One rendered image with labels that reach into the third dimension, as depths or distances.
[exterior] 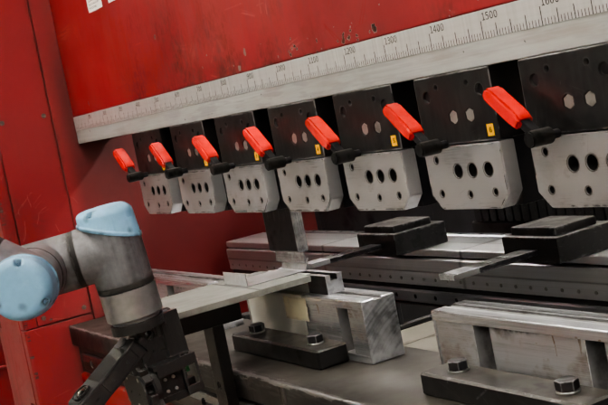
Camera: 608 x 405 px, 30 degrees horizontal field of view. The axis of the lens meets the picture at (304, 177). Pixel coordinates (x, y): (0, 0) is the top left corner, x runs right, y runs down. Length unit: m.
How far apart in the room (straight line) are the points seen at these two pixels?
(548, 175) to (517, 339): 0.24
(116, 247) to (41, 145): 1.18
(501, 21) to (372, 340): 0.60
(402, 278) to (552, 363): 0.71
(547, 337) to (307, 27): 0.57
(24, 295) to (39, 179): 1.30
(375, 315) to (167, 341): 0.34
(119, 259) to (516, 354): 0.51
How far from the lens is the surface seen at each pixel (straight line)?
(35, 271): 1.33
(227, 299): 1.74
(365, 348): 1.69
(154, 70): 2.15
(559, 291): 1.71
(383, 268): 2.08
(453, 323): 1.49
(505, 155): 1.31
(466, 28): 1.33
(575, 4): 1.19
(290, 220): 1.84
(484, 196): 1.34
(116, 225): 1.46
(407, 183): 1.47
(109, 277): 1.47
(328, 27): 1.57
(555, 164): 1.24
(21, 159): 2.61
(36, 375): 2.64
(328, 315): 1.76
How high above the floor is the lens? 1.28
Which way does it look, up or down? 4 degrees down
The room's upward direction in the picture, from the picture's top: 11 degrees counter-clockwise
